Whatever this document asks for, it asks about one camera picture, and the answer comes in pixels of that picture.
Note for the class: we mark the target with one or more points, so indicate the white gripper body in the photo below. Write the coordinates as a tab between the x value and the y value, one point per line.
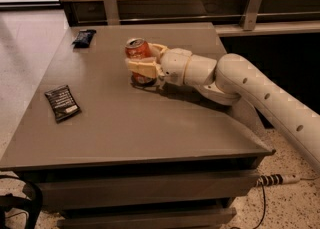
174	64

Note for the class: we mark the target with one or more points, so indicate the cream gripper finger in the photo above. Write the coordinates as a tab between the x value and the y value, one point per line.
148	67
157	51

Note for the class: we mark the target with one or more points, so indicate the orange soda can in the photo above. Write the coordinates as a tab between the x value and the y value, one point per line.
138	48

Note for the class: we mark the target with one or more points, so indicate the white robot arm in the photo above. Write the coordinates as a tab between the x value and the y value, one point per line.
225	81

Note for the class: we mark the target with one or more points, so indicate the dark blue snack packet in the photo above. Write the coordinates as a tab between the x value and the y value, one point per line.
84	38

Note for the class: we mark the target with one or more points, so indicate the black snack packet near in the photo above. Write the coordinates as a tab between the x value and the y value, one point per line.
62	103

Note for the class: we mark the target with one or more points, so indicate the grey side shelf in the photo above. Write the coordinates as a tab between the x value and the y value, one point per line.
275	28

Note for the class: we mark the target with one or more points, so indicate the grey cabinet with drawers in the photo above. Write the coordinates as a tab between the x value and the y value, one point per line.
125	131

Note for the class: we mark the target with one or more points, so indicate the upper grey drawer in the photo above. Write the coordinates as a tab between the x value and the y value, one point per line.
68	194

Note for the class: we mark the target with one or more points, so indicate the grey drawer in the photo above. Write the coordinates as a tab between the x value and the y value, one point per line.
68	194
204	218

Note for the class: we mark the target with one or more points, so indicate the white power strip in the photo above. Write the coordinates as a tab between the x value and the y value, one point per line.
277	179

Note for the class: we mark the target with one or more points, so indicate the lower grey drawer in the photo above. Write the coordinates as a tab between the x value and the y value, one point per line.
204	218

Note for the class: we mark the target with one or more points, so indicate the black chair part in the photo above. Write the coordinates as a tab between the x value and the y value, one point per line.
31	207

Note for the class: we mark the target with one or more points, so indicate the left metal bracket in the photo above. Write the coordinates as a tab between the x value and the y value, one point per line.
111	12

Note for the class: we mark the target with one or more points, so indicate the metal bracket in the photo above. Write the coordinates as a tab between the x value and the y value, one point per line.
250	14
111	12

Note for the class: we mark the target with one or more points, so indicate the right metal bracket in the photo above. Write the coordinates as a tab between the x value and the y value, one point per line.
250	14

